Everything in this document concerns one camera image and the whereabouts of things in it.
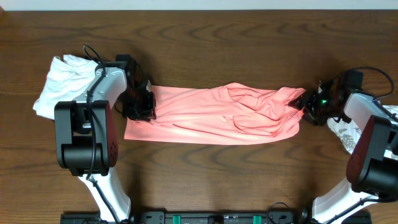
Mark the white folded shirt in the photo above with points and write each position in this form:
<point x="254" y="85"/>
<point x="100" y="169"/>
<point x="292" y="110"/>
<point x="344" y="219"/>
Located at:
<point x="68" y="77"/>

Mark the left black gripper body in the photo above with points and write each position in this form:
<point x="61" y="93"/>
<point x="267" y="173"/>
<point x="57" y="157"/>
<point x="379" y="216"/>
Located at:
<point x="135" y="106"/>

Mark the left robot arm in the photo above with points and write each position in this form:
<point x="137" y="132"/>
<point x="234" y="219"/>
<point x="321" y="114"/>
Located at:
<point x="86" y="142"/>

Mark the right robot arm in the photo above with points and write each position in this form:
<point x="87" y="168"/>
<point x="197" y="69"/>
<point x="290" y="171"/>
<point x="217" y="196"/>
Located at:
<point x="371" y="177"/>

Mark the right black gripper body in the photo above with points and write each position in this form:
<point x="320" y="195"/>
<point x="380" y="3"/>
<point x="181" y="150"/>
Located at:
<point x="318" y="109"/>

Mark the white fern print shirt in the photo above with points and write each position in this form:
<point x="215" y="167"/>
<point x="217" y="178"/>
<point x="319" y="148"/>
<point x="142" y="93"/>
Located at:
<point x="349" y="133"/>

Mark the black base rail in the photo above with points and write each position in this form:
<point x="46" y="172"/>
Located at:
<point x="283" y="217"/>

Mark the pink shirt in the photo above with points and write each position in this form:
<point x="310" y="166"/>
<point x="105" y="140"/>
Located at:
<point x="232" y="114"/>

